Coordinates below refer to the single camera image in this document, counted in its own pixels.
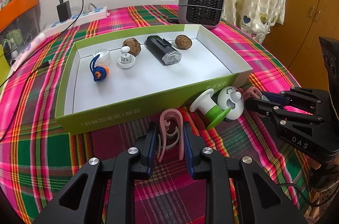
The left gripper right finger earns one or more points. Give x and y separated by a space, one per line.
259 199

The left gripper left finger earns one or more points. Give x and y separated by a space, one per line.
104 185

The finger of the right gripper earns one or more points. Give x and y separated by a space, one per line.
276 110
306 100

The pink clip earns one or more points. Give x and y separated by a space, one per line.
170 133

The blue orange cord toy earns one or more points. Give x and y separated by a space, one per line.
99 72

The small white knob gadget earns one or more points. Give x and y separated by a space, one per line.
126 60

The clear round plastic cap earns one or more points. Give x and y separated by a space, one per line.
103 58

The brown walnut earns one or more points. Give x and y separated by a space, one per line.
134 45
183 42

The black rectangular light device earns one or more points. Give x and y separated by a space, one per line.
163 50

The white round panda gadget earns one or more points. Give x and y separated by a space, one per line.
231 98

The green white spool toy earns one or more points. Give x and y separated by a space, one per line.
209 108

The green white cardboard box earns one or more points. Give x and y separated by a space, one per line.
148 87

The wooden wardrobe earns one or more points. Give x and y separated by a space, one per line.
296 42

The pink plaid bed cloth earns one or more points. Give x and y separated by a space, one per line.
38 156

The grey desktop fan heater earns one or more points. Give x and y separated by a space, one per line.
207 13

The white power strip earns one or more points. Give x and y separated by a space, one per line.
94 15

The pink white tube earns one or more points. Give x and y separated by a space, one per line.
32 46

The black power adapter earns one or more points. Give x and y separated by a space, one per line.
63 10

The clear plastic storage bin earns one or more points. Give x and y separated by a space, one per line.
18 35

